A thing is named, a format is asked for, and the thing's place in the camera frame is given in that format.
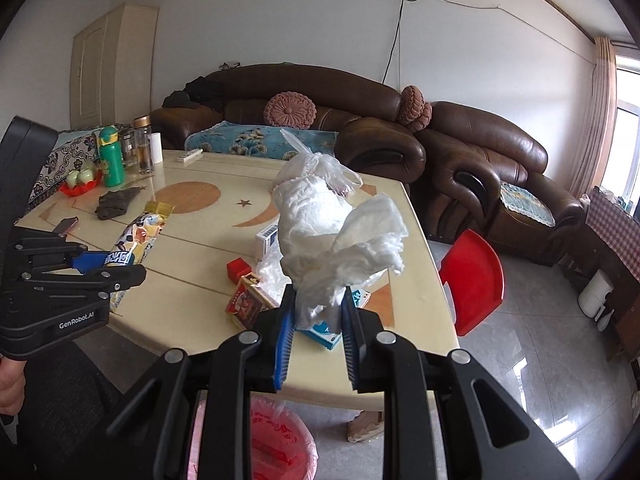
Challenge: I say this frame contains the colourful snack wrapper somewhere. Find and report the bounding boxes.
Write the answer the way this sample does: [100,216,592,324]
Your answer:
[106,199,177,311]

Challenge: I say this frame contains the red gold cigarette box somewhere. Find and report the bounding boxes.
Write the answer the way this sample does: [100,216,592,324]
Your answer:
[226,273,277,330]

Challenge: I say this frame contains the clear plastic bag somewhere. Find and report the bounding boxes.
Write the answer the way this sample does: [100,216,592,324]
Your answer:
[255,246,291,307]

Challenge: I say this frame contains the white tissue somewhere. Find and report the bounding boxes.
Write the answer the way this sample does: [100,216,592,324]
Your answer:
[272,177,409,334]

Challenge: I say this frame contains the small red cube box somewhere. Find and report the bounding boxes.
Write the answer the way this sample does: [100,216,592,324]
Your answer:
[226,258,252,284]

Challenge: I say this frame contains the pink cushion on sofa arm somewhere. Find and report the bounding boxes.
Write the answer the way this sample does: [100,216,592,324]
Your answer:
[397,86,433,133]

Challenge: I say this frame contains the pink lined trash bin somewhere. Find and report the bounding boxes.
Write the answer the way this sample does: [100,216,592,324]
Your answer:
[186,393,320,480]

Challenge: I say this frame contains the person left hand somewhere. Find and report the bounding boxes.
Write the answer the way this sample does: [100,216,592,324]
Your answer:
[0,356,26,415]

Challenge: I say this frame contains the smartphone with red case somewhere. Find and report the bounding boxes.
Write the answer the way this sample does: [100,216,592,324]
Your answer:
[52,217,79,236]

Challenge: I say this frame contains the dark grey rag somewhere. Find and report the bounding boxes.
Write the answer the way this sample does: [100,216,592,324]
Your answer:
[94,186,142,220]

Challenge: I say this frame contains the red plate with fruit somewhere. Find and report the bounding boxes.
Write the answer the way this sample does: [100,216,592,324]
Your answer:
[60,160,102,197]

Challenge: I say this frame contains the green kids water bottle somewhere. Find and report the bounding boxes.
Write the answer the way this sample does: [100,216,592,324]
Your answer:
[98,126,125,188]

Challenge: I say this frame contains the black white patterned cloth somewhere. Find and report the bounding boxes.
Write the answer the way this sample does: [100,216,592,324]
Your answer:
[27,128,100,210]

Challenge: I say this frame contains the beige patterned coffee table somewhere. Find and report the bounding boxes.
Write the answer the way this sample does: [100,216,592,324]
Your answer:
[17,151,458,411]

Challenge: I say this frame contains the glass jar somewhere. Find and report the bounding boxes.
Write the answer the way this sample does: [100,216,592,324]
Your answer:
[118,127,138,168]

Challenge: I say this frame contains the red plastic chair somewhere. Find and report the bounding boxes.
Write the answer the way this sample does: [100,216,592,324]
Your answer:
[439,230,506,337]

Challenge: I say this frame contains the plastic bag of peanuts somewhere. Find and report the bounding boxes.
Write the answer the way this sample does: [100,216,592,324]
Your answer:
[273,128,363,197]

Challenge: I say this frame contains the white cup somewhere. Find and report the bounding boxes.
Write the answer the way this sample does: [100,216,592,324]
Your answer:
[149,132,163,165]

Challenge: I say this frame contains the glass tea bottle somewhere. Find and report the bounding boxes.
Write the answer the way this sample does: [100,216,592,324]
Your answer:
[132,115,154,174]

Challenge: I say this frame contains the white remote control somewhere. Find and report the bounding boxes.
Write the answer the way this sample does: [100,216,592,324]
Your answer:
[177,148,204,164]

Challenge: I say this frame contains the brown leather long sofa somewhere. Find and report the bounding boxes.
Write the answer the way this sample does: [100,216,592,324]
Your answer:
[151,63,426,184]

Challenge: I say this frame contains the brown leather armchair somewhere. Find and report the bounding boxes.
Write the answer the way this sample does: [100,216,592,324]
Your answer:
[410,101,585,266]

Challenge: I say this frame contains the blue floral sofa cover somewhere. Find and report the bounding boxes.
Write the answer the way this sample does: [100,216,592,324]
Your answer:
[184,122,338,160]

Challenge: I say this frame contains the beige wardrobe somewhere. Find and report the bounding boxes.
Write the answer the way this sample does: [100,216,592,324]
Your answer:
[70,3,160,129]

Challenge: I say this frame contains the blue armchair seat cover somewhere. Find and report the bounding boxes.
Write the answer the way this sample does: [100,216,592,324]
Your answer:
[500,182,555,228]

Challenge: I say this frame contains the dark clothes on sofa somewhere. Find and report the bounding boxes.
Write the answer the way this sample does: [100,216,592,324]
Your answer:
[162,76,224,113]

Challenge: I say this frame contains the pink round cushion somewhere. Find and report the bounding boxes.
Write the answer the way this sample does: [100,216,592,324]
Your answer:
[264,91,317,129]

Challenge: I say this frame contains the white appliance on floor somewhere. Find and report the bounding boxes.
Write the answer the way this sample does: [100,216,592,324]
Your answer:
[577,270,614,332]

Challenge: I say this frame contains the pink curtain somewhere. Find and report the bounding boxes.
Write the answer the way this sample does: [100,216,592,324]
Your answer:
[570,37,617,197]

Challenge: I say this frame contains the red checked cloth cabinet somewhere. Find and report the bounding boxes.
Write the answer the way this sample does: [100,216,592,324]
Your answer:
[567,186,639,361]

